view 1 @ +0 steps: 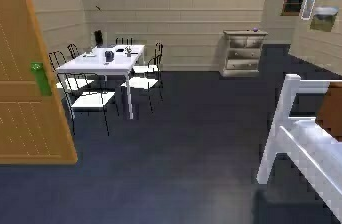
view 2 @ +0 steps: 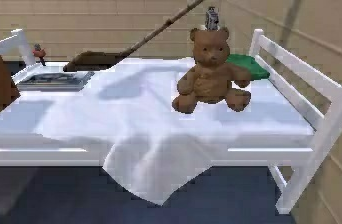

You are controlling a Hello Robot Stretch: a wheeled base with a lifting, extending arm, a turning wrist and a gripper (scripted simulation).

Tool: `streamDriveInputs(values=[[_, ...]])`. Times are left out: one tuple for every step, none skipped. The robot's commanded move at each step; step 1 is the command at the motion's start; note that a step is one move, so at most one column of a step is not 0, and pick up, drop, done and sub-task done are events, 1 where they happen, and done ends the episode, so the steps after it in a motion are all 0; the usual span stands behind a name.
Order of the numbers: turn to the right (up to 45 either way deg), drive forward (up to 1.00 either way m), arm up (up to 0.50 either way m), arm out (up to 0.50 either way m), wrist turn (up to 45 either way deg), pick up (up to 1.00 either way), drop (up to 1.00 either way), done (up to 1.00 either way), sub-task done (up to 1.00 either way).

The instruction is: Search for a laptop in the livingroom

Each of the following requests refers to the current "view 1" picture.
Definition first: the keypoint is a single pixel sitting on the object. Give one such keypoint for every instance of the small grey cup with utensils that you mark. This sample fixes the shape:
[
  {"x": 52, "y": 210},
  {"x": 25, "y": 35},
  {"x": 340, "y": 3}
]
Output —
[{"x": 128, "y": 51}]

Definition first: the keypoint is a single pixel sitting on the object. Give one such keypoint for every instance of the black flat tablet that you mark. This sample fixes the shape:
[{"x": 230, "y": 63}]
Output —
[{"x": 120, "y": 50}]

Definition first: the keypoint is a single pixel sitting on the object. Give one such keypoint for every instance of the dark blue mug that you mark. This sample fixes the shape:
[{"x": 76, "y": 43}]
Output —
[{"x": 109, "y": 55}]

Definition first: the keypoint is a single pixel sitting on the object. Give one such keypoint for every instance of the white dining table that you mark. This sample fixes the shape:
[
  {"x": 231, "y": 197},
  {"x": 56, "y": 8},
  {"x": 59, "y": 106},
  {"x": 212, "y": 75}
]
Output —
[{"x": 102, "y": 63}]

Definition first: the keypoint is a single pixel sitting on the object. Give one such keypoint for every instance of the beige chest of drawers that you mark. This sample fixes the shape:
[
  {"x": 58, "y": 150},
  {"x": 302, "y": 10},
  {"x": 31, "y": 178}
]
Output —
[{"x": 242, "y": 53}]

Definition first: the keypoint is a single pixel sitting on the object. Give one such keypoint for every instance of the small purple ball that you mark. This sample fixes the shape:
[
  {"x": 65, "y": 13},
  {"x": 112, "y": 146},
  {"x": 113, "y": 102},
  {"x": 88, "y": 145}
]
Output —
[{"x": 255, "y": 29}]

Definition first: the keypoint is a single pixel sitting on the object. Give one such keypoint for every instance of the white framed bed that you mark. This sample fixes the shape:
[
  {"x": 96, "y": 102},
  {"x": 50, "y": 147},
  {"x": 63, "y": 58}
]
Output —
[{"x": 315, "y": 146}]

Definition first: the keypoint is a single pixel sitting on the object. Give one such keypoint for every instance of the dark framed window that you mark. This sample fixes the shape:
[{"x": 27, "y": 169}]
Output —
[{"x": 291, "y": 6}]

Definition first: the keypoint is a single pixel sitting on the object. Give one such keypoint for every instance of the orange wooden room door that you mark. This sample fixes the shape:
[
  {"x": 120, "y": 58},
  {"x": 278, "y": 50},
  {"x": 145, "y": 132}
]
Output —
[{"x": 9, "y": 100}]

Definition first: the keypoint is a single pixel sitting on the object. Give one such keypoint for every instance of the white framed mirror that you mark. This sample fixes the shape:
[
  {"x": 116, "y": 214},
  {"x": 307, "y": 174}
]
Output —
[{"x": 307, "y": 8}]

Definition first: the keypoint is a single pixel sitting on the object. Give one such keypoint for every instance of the landscape wall picture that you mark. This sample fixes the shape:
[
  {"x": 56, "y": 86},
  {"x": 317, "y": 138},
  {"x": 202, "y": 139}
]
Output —
[{"x": 324, "y": 18}]

